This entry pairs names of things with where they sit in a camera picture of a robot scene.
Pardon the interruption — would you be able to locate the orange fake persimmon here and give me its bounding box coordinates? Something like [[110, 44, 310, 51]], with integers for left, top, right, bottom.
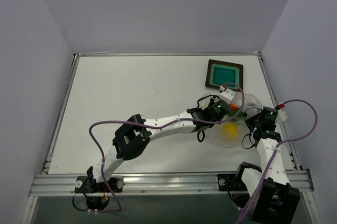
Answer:
[[230, 103, 240, 110]]

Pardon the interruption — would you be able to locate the green fake lime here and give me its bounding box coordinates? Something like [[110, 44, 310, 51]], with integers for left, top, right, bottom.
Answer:
[[226, 110, 247, 121]]

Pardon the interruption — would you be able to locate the yellow fake pear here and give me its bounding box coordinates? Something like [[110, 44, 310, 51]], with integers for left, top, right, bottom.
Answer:
[[222, 123, 239, 140]]

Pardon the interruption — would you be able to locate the clear plastic bag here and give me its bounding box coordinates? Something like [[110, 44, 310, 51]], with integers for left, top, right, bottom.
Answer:
[[197, 94, 262, 148]]

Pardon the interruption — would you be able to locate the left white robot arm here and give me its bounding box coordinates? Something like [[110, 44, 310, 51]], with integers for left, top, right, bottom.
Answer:
[[87, 95, 231, 192]]

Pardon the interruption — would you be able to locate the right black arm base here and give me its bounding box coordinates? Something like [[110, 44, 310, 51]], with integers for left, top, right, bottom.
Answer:
[[217, 169, 262, 209]]

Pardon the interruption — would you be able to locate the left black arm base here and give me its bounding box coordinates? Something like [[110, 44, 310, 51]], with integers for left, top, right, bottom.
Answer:
[[72, 176, 124, 213]]

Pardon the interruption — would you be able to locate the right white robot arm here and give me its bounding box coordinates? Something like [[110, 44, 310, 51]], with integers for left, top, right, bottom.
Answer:
[[234, 107, 300, 223]]

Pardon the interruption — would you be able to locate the square black teal plate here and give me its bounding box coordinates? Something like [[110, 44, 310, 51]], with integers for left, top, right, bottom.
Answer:
[[205, 59, 244, 89]]

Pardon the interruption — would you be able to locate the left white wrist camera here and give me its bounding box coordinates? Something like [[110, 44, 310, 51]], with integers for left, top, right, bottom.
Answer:
[[218, 86, 236, 104]]

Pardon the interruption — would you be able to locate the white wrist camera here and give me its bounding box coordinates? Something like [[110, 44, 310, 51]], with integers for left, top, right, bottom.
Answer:
[[275, 103, 287, 124], [218, 86, 236, 104]]

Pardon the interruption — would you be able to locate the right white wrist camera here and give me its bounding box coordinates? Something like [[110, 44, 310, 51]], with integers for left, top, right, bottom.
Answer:
[[275, 103, 287, 124]]

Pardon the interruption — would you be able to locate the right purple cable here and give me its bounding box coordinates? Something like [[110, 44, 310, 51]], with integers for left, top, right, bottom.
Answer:
[[235, 99, 319, 224]]

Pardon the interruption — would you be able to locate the purple cable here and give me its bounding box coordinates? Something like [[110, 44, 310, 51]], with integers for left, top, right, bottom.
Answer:
[[88, 82, 247, 213], [235, 99, 319, 224]]

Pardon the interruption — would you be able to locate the aluminium front rail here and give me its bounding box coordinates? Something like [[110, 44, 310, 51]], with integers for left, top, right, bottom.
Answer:
[[28, 170, 314, 196]]

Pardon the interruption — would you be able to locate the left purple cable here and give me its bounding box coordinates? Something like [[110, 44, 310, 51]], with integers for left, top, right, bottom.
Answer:
[[88, 82, 247, 213]]

